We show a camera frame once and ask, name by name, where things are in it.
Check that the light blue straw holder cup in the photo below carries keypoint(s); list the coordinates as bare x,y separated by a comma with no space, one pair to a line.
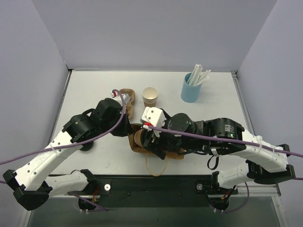
189,93

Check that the stack of brown paper cups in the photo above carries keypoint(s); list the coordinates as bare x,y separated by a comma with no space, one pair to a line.
150,96

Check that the brown paper coffee cup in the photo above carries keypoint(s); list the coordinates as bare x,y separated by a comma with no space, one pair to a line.
143,138

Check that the green and brown paper bag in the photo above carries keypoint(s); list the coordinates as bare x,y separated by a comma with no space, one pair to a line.
164,155

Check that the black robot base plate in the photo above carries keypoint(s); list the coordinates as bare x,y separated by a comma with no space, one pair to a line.
165,191

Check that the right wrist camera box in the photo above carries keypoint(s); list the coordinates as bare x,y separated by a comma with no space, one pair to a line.
153,116

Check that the stack of black cup lids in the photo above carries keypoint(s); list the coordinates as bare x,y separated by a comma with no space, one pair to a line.
87,146

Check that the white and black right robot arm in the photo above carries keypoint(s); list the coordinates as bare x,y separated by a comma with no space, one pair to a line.
263,162

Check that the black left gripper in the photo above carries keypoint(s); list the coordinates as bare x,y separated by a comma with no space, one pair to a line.
126,125

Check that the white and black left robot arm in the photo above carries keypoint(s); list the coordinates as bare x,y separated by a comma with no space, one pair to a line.
32,184

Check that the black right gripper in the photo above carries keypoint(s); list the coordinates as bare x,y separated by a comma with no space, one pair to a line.
148,142

